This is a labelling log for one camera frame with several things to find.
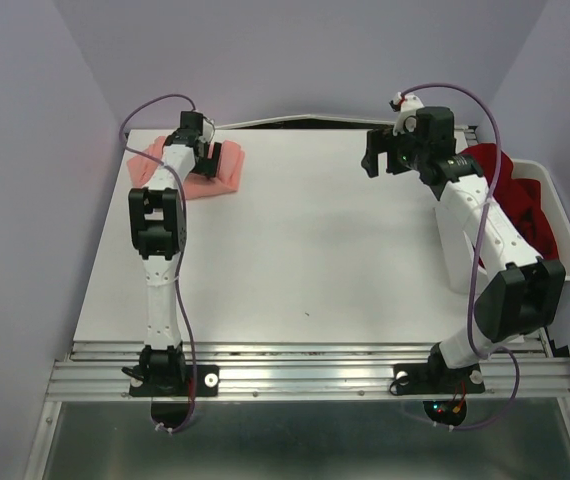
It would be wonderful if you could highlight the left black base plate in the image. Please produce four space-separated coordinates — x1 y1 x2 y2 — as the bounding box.
128 363 220 398

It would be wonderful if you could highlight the pink pleated skirt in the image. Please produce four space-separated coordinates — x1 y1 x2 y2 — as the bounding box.
126 140 245 200

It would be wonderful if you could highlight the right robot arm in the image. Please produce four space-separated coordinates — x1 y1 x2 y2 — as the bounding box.
361 95 566 396

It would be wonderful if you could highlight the white plastic bin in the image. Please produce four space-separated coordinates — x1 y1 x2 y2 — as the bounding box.
434 159 570 294

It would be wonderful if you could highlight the white backdrop board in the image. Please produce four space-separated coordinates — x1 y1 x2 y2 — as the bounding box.
211 115 393 131

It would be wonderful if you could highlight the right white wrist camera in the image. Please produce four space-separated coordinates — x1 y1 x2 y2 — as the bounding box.
390 92 424 136

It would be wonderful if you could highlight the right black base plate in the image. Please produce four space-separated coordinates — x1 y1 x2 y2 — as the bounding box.
393 363 485 398

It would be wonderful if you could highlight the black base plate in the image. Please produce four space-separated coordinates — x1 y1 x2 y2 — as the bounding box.
393 363 485 398
128 363 220 398

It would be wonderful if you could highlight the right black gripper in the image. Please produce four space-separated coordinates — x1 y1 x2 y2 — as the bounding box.
359 120 428 177

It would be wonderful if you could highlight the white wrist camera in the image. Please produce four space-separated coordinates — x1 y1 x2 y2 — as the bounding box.
390 92 424 136
202 117 216 142

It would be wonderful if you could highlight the aluminium rail frame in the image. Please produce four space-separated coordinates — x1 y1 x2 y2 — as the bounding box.
24 124 570 480

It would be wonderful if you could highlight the red skirt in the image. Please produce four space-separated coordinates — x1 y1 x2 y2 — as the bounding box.
457 142 562 261

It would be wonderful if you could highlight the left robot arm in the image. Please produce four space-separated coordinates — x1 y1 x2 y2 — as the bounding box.
124 111 220 396

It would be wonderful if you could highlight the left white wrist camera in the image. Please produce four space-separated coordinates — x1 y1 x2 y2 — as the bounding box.
202 117 216 142

